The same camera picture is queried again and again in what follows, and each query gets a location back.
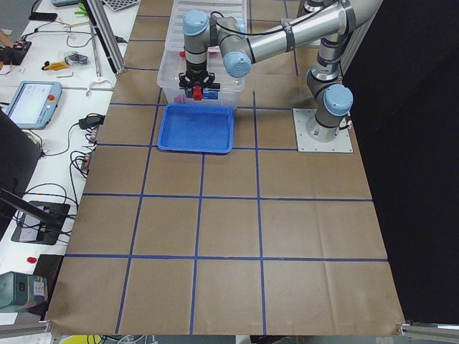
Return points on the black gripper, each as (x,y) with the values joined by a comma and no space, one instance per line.
(196,69)

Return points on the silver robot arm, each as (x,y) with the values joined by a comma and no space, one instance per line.
(330,22)

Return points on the blue plastic tray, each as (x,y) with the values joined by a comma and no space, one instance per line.
(197,129)

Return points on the clear plastic storage box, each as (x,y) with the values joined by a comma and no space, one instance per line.
(213,87)

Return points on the teal metal box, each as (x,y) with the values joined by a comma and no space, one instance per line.
(21,292)

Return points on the black power adapter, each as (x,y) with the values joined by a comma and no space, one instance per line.
(91,120)

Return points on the long metal rod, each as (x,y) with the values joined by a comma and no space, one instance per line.
(98,77)

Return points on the silver allen key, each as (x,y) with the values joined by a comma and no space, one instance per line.
(67,75)

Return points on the green plastic clamp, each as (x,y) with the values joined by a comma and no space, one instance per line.
(82,11)

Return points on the yellow black tool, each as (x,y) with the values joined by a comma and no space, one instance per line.
(60,65)

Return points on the blue teach pendant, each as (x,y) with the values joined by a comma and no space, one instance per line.
(34,104)

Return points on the black phone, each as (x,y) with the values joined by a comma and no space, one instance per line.
(43,16)

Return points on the black monitor stand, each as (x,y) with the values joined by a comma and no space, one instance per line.
(39,222)

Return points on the aluminium frame post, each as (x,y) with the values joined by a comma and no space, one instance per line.
(100,23)

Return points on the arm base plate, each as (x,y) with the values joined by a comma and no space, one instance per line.
(311,137)

